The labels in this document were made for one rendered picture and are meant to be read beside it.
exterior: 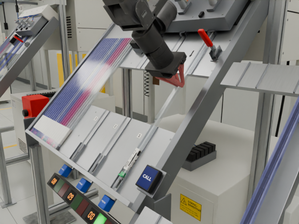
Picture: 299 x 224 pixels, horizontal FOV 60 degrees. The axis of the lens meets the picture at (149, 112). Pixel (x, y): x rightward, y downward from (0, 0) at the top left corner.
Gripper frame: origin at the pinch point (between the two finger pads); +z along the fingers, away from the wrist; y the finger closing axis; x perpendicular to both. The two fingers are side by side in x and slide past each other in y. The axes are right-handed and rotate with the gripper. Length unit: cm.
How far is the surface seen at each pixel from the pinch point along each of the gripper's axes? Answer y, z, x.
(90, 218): 3.1, 1.7, 41.3
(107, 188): 0.2, -1.4, 33.3
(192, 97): 128, 156, -88
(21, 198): 133, 60, 76
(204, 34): -6.7, -8.5, -9.6
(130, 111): 60, 39, -3
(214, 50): -6.4, -1.8, -10.7
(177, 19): 10.9, -5.0, -20.3
